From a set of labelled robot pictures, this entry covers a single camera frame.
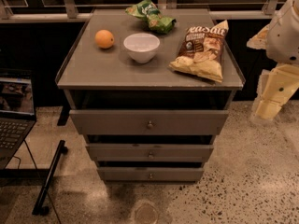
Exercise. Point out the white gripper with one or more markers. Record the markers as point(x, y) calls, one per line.
point(284, 37)

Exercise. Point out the grey drawer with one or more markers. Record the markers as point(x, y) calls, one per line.
point(149, 152)
point(148, 122)
point(150, 174)

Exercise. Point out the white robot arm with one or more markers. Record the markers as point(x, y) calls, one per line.
point(280, 39)

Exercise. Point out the grey drawer cabinet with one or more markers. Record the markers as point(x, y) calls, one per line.
point(108, 79)

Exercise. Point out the grey bottom drawer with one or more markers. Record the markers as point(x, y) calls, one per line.
point(150, 174)

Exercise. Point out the grey top drawer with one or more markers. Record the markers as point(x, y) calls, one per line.
point(148, 122)

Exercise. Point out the brown sea salt chip bag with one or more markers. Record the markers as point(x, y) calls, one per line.
point(201, 51)

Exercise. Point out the white bowl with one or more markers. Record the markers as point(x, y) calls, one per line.
point(141, 47)

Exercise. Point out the green chip bag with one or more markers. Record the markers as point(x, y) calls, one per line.
point(148, 12)

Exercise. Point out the orange fruit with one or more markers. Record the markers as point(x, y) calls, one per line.
point(104, 39)

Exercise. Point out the metal window railing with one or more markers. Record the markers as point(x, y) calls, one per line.
point(149, 3)

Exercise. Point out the black stand leg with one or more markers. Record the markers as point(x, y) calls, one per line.
point(40, 208)

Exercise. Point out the black laptop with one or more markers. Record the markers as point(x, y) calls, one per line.
point(17, 111)

